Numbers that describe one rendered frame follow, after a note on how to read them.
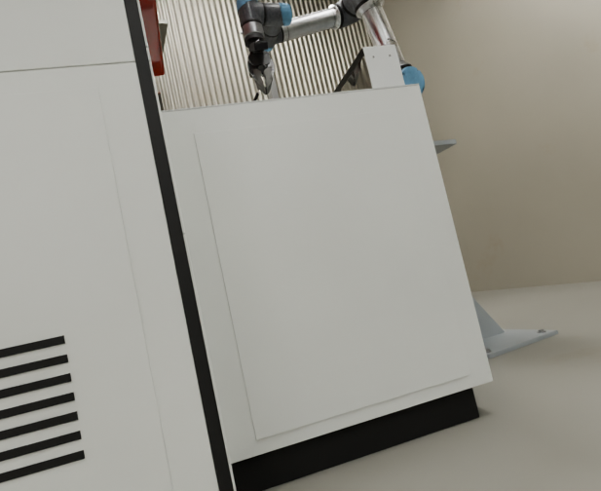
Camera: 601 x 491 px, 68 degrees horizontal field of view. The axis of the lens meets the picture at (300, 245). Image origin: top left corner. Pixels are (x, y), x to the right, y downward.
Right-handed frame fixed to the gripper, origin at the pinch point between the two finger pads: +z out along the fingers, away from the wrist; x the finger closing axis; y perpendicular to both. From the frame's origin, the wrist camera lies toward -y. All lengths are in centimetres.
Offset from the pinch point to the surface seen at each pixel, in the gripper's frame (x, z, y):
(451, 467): -8, 108, -60
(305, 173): 5, 44, -48
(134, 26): 34, 20, -70
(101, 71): 40, 28, -70
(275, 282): 16, 67, -48
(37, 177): 52, 44, -71
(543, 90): -208, -29, 106
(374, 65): -21.2, 16.9, -40.7
